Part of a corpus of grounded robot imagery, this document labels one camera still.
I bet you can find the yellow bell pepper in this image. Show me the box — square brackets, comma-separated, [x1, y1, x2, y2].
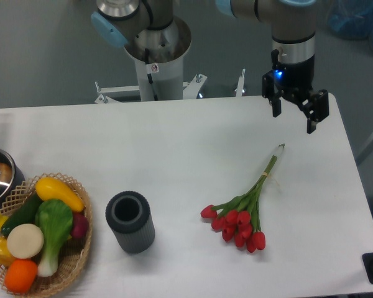
[0, 236, 16, 267]

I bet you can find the woven wicker basket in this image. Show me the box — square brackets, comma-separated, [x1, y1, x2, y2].
[0, 173, 93, 297]

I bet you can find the orange fruit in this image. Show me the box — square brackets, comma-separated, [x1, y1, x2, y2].
[4, 259, 37, 294]

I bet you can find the black cable on pedestal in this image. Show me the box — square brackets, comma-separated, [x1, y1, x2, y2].
[144, 48, 159, 102]

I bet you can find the dark grey ribbed vase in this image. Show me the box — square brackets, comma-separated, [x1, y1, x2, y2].
[105, 191, 155, 254]

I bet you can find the red tulip bouquet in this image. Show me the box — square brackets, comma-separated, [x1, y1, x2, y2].
[200, 144, 285, 253]

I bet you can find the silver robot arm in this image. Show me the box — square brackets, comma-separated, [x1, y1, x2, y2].
[91, 1, 329, 133]

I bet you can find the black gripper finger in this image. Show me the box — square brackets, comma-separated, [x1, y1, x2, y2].
[300, 89, 329, 134]
[262, 73, 282, 117]

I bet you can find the blue plastic bag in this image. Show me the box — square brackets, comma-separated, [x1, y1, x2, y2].
[326, 1, 373, 50]

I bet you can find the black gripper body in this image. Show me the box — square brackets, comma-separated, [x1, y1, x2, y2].
[268, 49, 315, 107]

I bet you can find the green bok choy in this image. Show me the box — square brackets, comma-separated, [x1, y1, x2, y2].
[35, 199, 73, 278]

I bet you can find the dark red radish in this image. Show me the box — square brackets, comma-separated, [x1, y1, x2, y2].
[70, 213, 89, 239]

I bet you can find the dark green cucumber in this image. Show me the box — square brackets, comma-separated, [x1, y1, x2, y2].
[1, 192, 43, 237]

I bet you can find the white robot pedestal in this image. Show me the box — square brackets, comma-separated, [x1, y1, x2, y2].
[94, 17, 246, 105]

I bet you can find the yellow squash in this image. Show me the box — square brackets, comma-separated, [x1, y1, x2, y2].
[35, 177, 85, 212]

